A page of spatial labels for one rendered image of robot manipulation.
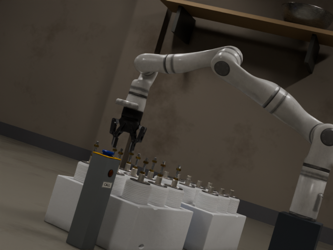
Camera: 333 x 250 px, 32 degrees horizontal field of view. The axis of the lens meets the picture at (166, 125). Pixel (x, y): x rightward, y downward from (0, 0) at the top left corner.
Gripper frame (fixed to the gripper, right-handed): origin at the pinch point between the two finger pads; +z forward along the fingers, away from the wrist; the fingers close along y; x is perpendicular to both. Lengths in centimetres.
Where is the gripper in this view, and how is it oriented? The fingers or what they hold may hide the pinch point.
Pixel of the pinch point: (122, 146)
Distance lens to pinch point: 212.2
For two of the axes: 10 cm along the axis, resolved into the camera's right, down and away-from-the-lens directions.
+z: -2.8, 9.6, -0.2
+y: -8.8, -2.5, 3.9
